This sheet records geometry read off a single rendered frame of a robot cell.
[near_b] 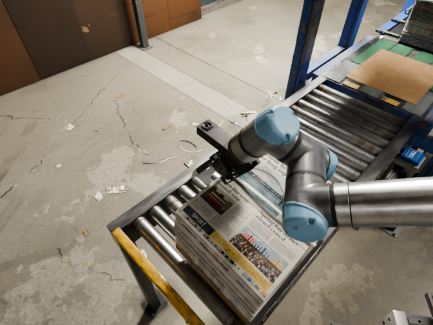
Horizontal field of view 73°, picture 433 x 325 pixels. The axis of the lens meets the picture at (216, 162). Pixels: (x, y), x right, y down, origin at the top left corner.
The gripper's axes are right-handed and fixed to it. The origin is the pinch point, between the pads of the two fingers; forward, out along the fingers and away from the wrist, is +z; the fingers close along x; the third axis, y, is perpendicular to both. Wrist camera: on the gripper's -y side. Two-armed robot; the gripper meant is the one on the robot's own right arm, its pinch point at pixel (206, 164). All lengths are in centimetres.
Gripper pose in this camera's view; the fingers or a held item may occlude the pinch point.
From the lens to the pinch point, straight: 84.5
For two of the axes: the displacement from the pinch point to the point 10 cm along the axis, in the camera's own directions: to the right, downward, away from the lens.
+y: 5.7, 8.2, 0.0
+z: -4.0, 2.8, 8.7
